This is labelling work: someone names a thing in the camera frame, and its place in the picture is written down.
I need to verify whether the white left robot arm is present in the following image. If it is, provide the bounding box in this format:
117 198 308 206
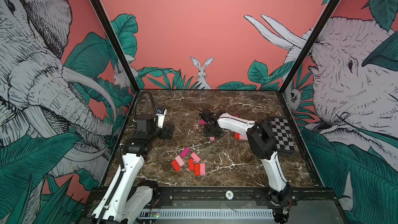
80 113 174 224

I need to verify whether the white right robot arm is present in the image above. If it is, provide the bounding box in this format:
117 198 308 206
200 109 289 205

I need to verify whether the red block far left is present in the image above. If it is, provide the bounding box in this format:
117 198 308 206
171 160 181 172

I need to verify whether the pink block left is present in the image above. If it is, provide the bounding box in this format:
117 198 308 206
175 156 184 167

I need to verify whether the pink block centre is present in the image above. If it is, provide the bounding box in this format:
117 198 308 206
190 152 201 163

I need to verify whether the red block centre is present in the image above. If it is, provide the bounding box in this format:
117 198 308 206
188 159 195 171

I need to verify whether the checkerboard calibration plate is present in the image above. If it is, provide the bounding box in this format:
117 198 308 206
269 116 295 155

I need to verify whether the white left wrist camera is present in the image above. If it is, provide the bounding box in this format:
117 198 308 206
156 108 167 129

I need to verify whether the black corrugated cable hose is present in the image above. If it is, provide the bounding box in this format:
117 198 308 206
133 91 158 120

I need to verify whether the black front frame rail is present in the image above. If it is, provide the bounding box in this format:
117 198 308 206
147 186 338 207

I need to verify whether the white slotted cable duct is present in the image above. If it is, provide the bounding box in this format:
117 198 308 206
138 208 274 220

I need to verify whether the black left corner frame post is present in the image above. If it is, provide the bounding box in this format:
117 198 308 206
90 0 140 93

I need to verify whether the black corner frame post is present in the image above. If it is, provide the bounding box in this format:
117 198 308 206
278 0 341 94
90 0 140 93

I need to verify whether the black right corner frame post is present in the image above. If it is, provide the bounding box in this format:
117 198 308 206
278 0 341 94

